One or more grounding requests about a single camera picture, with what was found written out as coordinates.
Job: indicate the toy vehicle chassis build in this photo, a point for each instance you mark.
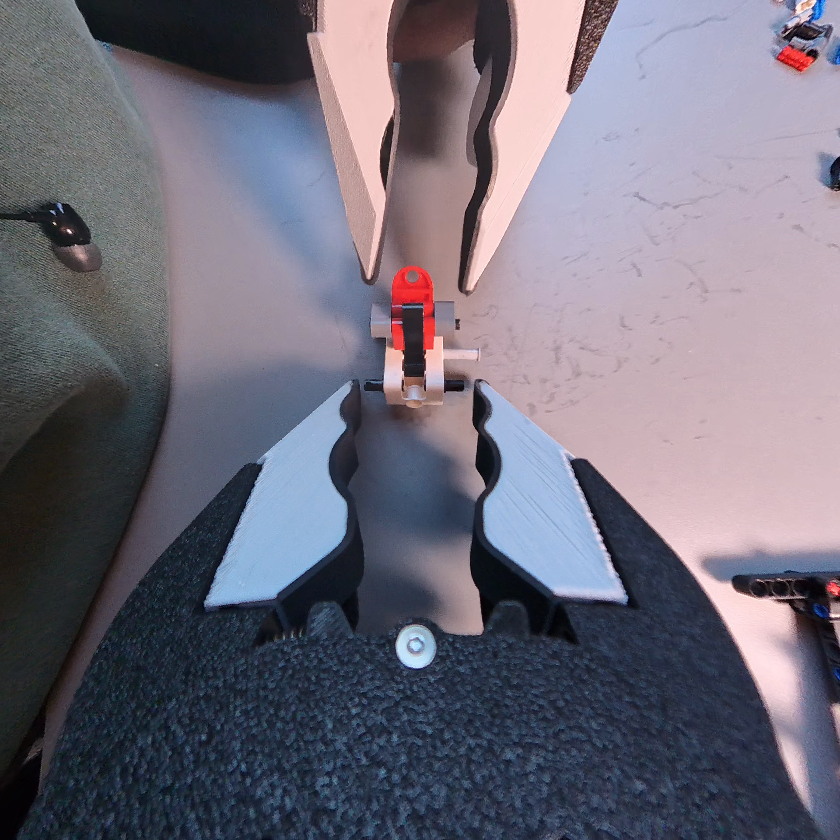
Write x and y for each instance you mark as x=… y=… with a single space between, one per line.
x=801 y=617

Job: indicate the grey desk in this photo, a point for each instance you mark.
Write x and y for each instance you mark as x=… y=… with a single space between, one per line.
x=656 y=302

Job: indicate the white toy brick piece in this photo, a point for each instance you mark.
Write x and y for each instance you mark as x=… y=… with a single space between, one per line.
x=418 y=361

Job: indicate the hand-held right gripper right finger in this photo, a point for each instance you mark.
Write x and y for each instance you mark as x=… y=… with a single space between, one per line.
x=551 y=519

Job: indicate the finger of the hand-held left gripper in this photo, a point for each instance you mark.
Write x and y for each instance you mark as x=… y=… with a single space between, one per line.
x=355 y=118
x=525 y=131

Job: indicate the green sweatshirt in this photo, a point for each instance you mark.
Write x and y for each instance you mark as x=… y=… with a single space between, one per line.
x=66 y=368

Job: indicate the pile of small toy bricks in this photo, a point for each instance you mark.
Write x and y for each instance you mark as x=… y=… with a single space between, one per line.
x=807 y=40

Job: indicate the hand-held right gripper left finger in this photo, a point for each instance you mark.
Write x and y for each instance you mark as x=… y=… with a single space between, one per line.
x=289 y=519

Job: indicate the red toy brick piece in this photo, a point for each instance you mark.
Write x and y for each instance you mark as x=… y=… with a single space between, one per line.
x=414 y=309

